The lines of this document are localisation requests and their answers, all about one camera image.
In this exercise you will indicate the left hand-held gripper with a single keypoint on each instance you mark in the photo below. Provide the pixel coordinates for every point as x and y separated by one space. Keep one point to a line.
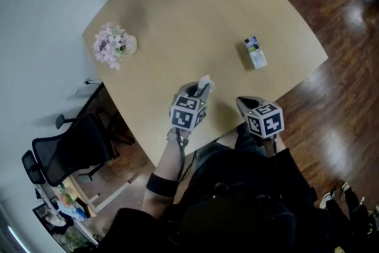
182 118

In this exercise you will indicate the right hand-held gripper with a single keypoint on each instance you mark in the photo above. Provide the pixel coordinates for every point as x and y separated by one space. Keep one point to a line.
271 124

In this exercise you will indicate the white tissue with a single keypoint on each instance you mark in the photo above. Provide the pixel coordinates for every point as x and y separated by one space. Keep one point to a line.
205 82

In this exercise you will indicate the small milk carton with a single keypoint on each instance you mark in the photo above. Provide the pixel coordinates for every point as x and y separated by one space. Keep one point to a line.
255 53

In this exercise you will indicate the person's left forearm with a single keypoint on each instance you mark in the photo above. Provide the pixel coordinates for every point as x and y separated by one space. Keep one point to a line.
168 160

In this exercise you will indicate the person's right forearm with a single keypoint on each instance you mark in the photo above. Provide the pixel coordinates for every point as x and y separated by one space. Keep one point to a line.
279 146

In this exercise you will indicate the beige wooden table edge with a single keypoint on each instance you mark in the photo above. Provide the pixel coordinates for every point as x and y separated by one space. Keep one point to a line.
192 23

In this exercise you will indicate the pink flowers in white pot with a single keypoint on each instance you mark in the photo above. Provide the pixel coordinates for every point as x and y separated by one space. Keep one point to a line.
112 44

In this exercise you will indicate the person's black top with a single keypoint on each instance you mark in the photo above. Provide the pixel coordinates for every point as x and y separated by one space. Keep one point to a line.
237 210

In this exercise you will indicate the white shoe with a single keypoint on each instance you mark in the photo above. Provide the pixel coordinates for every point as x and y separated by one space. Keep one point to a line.
326 200
345 186

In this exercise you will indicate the black office chair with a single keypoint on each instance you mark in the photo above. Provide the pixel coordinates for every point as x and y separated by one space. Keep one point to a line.
74 151

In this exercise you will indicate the black trouser legs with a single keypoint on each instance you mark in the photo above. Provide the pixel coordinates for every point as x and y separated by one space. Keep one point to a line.
349 210

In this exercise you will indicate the small white-legged desk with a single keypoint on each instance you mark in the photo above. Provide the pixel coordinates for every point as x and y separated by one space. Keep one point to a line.
106 201

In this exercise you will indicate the pile of colourful desk clutter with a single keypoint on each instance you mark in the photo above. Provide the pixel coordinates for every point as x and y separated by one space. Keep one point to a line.
66 201

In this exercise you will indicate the white wall socket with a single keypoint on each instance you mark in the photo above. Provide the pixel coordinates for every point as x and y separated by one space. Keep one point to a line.
81 89

